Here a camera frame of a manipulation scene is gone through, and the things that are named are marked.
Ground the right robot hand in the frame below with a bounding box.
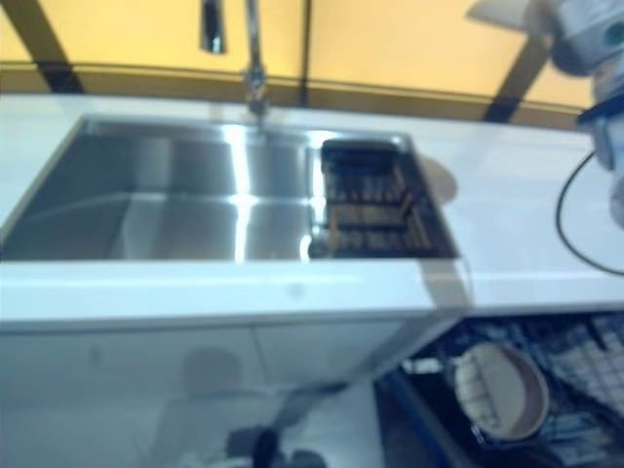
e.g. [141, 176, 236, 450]
[550, 0, 624, 79]

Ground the small cream plate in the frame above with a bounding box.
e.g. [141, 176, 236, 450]
[462, 0, 558, 36]

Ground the large cream plate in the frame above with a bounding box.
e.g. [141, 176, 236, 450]
[452, 340, 551, 438]

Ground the open dishwasher door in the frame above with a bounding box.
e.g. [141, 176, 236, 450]
[374, 365, 470, 468]

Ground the black sink drying rack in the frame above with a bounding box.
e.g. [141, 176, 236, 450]
[320, 138, 441, 258]

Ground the chrome kitchen faucet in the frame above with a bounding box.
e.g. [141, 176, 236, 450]
[198, 0, 272, 119]

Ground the narrow white cabinet door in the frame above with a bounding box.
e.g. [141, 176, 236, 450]
[251, 319, 443, 386]

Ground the stainless steel sink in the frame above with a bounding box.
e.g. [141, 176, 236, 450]
[0, 114, 462, 264]

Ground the black left robot foot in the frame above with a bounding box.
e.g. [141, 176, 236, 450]
[253, 428, 280, 468]

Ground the wide white cabinet door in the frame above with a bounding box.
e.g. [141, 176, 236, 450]
[0, 324, 257, 391]

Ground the wire dishwasher rack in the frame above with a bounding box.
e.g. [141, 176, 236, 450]
[403, 314, 624, 448]

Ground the dark brown window frame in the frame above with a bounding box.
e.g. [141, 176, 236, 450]
[0, 0, 624, 133]

